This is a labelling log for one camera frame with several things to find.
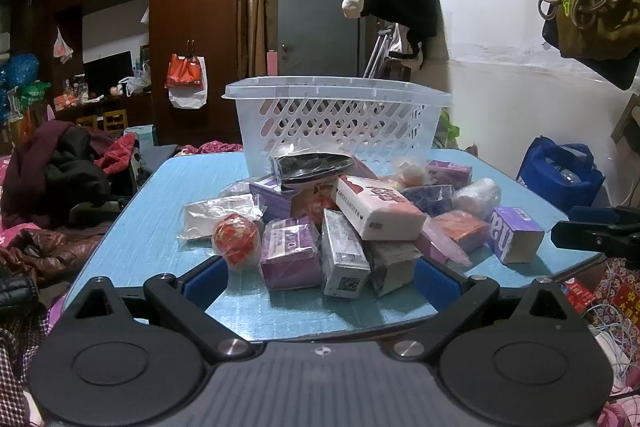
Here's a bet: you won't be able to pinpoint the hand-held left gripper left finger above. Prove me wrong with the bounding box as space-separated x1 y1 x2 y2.
75 256 251 363

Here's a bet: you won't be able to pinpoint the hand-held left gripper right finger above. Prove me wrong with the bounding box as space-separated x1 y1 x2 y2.
391 256 576 360

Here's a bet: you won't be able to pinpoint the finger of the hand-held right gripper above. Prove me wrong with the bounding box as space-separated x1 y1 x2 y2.
570 205 640 225
550 219 640 254

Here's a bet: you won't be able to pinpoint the red top packet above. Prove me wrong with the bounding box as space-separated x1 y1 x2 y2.
430 209 491 255

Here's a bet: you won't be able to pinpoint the white plastic lattice basket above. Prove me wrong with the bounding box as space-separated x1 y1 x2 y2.
221 76 453 174

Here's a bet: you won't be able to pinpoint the pink sachet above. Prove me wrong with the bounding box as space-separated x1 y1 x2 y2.
415 222 473 268

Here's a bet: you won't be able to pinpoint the grey cardboard box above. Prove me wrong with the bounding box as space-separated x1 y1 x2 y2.
367 241 423 298

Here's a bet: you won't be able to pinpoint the red patterned ball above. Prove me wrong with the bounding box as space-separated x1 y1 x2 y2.
212 213 262 269

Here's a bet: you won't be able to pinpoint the blue shopping bag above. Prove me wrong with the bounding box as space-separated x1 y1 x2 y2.
516 136 606 214

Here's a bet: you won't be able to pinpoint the purple and white box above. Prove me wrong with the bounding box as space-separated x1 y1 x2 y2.
487 206 545 265

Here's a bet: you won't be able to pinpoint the dark purple packet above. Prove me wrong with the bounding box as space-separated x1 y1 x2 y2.
402 184 456 218

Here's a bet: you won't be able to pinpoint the white and red box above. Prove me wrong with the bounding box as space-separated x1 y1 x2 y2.
332 175 427 242

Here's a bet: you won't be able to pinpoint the white roll in plastic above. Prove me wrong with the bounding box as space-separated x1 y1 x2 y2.
452 178 502 220

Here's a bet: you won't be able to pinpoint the silver wrapped box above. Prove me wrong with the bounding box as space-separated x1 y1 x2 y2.
320 208 372 299

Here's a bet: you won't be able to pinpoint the round bun in plastic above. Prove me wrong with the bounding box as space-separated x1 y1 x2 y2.
392 159 431 188

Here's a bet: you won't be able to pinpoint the black foil sachet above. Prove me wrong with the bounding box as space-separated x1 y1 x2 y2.
270 152 357 188

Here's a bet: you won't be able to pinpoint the brown leather jacket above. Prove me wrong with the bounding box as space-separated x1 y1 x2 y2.
0 227 108 290

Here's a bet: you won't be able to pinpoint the pale teal box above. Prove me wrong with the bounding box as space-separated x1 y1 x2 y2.
123 125 157 148

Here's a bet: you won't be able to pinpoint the pile of dark clothes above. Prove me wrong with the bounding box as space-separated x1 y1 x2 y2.
0 119 151 230

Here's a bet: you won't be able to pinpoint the yellow wooden chair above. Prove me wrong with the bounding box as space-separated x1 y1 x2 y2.
76 109 128 138

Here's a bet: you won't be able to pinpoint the red and white plastic bag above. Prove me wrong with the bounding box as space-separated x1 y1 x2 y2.
165 53 208 109

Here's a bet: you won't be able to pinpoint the black monitor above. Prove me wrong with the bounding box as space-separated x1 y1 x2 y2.
82 51 135 100

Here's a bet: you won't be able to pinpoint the metal crutches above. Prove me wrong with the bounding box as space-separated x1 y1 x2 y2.
361 26 401 78

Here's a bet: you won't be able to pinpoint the brown wooden wardrobe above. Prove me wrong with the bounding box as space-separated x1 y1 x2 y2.
10 0 248 148

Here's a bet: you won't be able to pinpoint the small hanging plastic bag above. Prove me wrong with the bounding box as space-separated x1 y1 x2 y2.
53 27 74 65

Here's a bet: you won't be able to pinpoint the blue plastic bag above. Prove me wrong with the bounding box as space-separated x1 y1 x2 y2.
0 53 41 92

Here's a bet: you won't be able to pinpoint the grey metal door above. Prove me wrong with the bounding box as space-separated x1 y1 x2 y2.
276 0 362 78

